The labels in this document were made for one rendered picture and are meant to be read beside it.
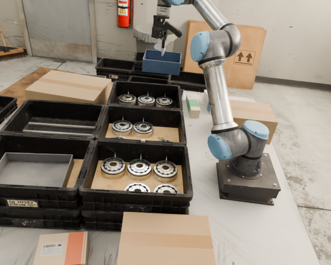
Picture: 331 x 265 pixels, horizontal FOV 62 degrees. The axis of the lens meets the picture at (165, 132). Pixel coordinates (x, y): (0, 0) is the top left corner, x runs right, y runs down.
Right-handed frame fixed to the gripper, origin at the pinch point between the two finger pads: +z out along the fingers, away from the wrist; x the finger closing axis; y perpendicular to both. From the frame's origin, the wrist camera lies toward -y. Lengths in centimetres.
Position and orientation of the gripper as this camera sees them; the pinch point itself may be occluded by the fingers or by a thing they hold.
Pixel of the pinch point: (163, 53)
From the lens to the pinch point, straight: 164.1
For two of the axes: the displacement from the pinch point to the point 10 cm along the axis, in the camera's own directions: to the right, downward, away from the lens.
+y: -9.9, -1.4, 0.4
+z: -1.0, 8.9, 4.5
